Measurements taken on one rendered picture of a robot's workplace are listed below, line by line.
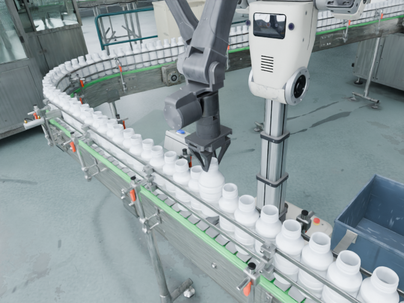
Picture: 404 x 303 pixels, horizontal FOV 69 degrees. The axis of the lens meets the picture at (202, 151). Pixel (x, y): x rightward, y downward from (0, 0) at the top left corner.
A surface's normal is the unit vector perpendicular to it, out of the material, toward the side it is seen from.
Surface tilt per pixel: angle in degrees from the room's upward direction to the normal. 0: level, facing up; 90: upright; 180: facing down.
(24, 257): 0
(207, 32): 59
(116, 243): 0
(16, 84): 90
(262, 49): 90
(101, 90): 90
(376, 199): 90
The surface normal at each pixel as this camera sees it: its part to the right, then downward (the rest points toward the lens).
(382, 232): -0.07, -0.84
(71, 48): 0.69, 0.34
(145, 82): 0.43, 0.46
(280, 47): -0.72, 0.42
